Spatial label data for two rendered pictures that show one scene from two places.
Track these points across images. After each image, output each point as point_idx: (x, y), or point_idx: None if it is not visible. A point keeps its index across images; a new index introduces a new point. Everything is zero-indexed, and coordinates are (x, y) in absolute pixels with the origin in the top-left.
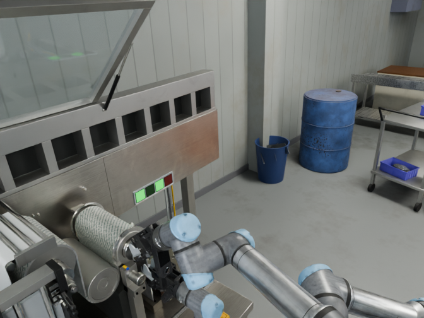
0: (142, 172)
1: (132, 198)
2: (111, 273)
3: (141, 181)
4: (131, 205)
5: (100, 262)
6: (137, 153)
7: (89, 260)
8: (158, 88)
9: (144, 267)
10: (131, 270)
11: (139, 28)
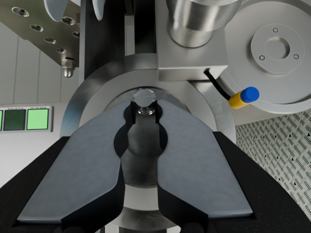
0: (22, 160)
1: (55, 120)
2: (240, 72)
3: (30, 144)
4: (59, 108)
5: (236, 115)
6: None
7: (244, 122)
8: None
9: (102, 8)
10: (193, 46)
11: None
